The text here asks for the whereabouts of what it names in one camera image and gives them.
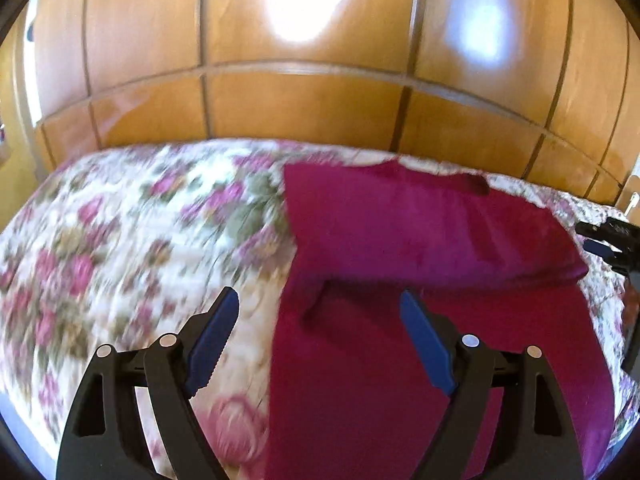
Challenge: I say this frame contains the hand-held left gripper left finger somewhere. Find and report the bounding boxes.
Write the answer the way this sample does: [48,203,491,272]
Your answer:
[56,286,241,480]

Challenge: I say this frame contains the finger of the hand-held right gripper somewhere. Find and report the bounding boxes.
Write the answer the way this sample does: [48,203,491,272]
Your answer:
[582,240,640,275]
[575,218,640,244]

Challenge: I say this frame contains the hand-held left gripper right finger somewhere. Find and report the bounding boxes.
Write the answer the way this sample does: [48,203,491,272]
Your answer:
[399,290,585,480]

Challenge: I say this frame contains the maroon knit garment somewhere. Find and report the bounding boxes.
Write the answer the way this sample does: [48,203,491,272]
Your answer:
[265,159,617,480]

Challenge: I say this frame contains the wooden bed board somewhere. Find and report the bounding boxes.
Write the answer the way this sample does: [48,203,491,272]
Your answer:
[612,172,640,221]

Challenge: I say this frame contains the floral bedspread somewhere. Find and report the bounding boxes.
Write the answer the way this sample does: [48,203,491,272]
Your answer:
[0,139,640,466]

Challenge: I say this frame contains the wooden wardrobe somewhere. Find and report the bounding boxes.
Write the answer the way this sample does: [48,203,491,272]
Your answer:
[10,0,633,206]

